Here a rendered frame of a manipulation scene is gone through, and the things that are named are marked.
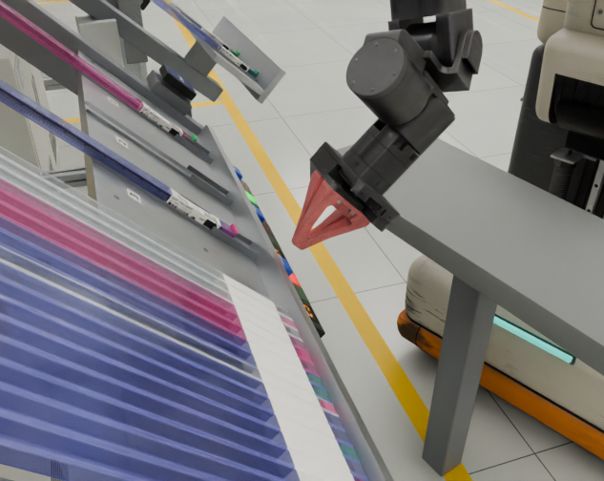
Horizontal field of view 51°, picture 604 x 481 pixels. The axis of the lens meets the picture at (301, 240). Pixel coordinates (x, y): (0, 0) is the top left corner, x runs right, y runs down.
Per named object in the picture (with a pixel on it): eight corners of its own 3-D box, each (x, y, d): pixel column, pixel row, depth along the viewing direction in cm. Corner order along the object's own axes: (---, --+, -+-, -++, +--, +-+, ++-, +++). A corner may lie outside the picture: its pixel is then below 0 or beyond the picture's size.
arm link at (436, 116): (469, 119, 63) (434, 91, 66) (446, 85, 57) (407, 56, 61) (421, 171, 64) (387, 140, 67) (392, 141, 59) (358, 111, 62)
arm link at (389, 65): (486, 40, 63) (407, 49, 68) (445, -33, 54) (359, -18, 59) (463, 151, 61) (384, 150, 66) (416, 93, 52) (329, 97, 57)
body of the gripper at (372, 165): (348, 196, 59) (404, 136, 57) (312, 152, 67) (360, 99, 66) (388, 229, 62) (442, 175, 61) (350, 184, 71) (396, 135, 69)
